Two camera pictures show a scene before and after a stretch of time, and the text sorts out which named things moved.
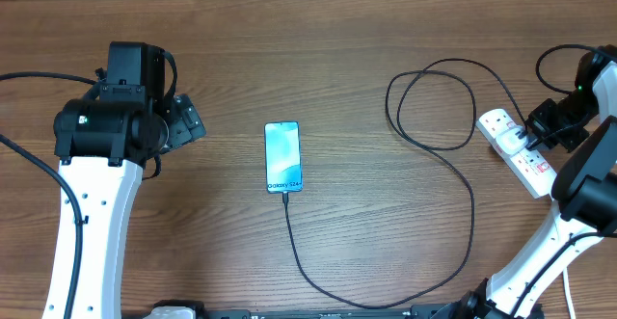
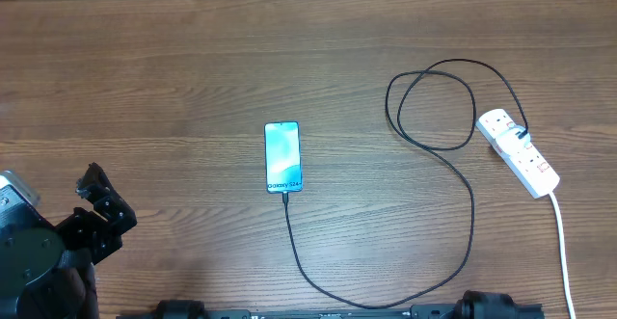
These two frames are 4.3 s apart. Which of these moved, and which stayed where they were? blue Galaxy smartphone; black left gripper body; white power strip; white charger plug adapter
Moved: black left gripper body
Stayed: white charger plug adapter; white power strip; blue Galaxy smartphone
